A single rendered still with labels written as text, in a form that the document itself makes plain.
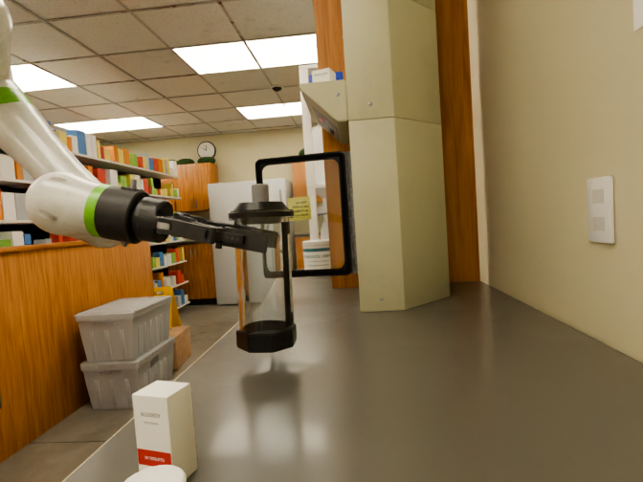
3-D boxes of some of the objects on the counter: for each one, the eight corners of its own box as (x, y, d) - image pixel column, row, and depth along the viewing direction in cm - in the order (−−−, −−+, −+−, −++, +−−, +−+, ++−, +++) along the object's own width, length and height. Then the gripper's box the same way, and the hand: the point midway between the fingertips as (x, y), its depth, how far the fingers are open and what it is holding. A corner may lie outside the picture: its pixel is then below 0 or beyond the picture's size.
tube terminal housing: (436, 285, 133) (424, 40, 129) (463, 307, 100) (447, -19, 96) (359, 289, 135) (343, 48, 131) (360, 312, 103) (340, -7, 99)
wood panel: (477, 279, 139) (456, -156, 132) (480, 280, 136) (459, -165, 129) (332, 287, 143) (304, -135, 136) (332, 289, 140) (303, -143, 133)
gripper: (109, 192, 60) (263, 220, 58) (173, 198, 81) (287, 219, 80) (101, 244, 60) (254, 273, 59) (167, 236, 82) (280, 257, 80)
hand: (258, 239), depth 69 cm, fingers closed on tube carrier, 9 cm apart
